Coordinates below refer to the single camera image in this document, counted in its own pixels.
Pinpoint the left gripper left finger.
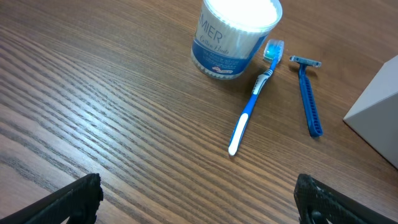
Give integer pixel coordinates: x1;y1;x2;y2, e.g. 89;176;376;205
1;173;103;224

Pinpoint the blue disposable razor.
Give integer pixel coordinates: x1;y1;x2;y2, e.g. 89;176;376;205
290;55;323;138

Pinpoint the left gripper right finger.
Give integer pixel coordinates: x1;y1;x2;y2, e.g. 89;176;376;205
294;174;397;224

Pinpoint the cotton bud tub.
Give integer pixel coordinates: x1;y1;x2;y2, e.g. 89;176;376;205
191;0;282;80

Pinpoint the blue white toothbrush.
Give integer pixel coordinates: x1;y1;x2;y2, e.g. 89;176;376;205
228;39;284;156

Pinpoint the white cardboard box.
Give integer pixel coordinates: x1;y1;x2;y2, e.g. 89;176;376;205
343;57;397;167

